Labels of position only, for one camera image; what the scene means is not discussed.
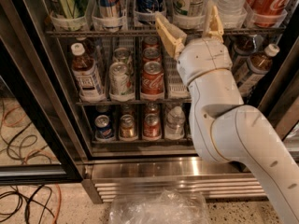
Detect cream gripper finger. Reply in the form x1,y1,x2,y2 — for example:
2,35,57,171
155,12,187,60
202,4,224,43

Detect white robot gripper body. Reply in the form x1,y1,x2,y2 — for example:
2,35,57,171
177,38,232,86

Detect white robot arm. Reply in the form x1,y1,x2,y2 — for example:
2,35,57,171
155,2,299,224

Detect red Coca-Cola can front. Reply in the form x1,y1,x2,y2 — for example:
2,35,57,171
141,62,164,95

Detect white 7up can behind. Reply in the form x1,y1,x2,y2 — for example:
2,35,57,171
112,47,133,72

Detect red Coca-Cola can top shelf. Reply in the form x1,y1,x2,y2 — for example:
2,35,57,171
247,0,289,28

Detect white 7up can front middle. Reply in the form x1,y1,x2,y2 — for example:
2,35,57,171
109,62,133,96

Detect clear water bottle bottom shelf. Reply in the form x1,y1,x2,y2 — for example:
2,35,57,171
164,106,186,140

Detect red can bottom shelf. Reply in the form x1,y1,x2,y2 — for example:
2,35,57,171
143,113,161,139

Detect stainless steel fridge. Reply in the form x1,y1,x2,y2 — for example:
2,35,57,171
0,0,294,203

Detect gold can bottom shelf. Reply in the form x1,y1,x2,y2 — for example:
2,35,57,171
120,115,136,138

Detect green tall can top shelf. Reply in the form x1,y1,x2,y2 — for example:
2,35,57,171
43,0,90,21

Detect blue Pepsi can bottom shelf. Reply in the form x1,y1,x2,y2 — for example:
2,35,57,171
94,115,114,139

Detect black framed glass fridge door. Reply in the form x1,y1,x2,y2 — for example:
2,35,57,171
0,38,84,186

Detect brown tea bottle right behind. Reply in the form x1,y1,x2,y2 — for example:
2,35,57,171
231,35,263,73

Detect brown tea bottle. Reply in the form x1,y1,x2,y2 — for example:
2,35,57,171
234,43,279,97
71,43,105,102
231,35,263,73

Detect brown tea bottle right front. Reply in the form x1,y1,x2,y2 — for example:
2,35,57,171
234,43,279,97

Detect brown tea bottle left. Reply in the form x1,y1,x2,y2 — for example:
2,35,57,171
71,43,105,102

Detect clear plastic bag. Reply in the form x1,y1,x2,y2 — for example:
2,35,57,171
108,189,211,224

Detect orange cable on floor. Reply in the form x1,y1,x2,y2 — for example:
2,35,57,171
0,105,63,224

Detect black cables on floor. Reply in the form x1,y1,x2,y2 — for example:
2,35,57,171
0,96,57,224

